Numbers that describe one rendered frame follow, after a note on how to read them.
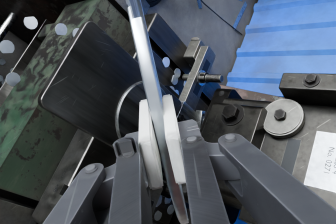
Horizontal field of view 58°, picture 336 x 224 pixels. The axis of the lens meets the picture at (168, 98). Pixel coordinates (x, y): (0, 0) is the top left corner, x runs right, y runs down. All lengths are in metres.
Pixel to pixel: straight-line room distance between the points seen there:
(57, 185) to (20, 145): 0.09
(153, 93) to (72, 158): 0.40
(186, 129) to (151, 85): 0.03
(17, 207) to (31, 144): 0.11
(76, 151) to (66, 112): 0.15
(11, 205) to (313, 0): 2.12
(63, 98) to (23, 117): 0.16
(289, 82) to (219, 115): 0.11
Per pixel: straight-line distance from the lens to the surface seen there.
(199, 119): 0.63
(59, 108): 0.43
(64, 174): 0.57
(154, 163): 0.16
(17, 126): 0.58
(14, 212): 0.60
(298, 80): 0.43
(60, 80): 0.43
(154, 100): 0.18
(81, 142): 0.57
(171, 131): 0.16
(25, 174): 0.58
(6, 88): 0.90
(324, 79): 0.42
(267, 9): 2.45
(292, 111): 0.43
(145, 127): 0.17
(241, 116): 0.43
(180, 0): 1.82
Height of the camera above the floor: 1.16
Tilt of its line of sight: 42 degrees down
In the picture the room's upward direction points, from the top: 96 degrees clockwise
